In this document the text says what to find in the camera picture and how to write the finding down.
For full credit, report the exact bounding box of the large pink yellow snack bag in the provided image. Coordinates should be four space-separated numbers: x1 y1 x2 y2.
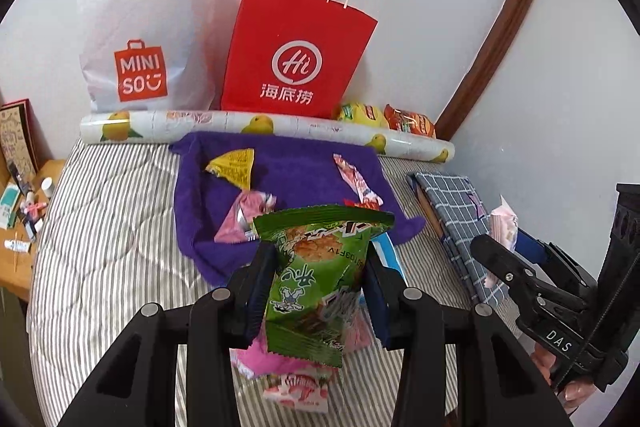
230 309 372 379

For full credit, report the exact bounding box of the white pink strawberry snack bag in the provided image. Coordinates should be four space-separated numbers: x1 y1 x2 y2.
262 367 334 414

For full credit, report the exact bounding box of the long red white candy packet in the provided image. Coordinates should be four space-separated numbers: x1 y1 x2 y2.
333 154 384 204

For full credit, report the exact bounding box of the green snack bag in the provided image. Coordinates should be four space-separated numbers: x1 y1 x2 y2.
254 205 395 369

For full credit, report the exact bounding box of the pink triangular snack bag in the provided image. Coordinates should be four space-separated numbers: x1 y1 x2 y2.
214 191 277 244

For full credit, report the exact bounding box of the small red snack packet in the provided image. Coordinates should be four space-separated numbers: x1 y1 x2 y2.
343 199 383 211

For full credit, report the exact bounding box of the person's right hand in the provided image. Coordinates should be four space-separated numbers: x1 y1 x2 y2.
530 340 599 415

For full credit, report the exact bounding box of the grey checked cloth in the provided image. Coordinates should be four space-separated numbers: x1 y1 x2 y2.
407 172 508 307

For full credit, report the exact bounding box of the blue tissue box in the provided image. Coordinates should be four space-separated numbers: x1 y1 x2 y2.
371 233 406 280

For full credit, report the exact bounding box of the striped grey quilt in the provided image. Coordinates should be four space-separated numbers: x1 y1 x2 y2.
25 138 522 427

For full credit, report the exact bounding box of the fruit print rolled mat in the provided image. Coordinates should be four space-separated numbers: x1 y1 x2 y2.
79 110 456 164

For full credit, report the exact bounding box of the orange snack bag behind roll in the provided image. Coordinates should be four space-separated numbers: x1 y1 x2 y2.
383 104 436 139

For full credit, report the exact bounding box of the wooden bedside table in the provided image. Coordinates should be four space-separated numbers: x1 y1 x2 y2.
0 158 68 303

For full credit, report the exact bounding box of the yellow snack bag behind roll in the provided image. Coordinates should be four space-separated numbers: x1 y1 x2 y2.
336 102 390 129

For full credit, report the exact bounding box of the small white bottle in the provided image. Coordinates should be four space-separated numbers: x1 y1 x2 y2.
40 176 54 198

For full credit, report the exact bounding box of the teal white tube box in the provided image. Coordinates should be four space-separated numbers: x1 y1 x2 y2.
0 183 22 230

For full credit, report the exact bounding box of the purple towel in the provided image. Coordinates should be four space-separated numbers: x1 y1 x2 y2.
168 132 425 287

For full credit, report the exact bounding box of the red Haidilao paper bag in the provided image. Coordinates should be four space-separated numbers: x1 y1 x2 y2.
220 0 378 118

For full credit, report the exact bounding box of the white Miniso plastic bag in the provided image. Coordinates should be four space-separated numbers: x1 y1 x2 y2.
77 0 215 113

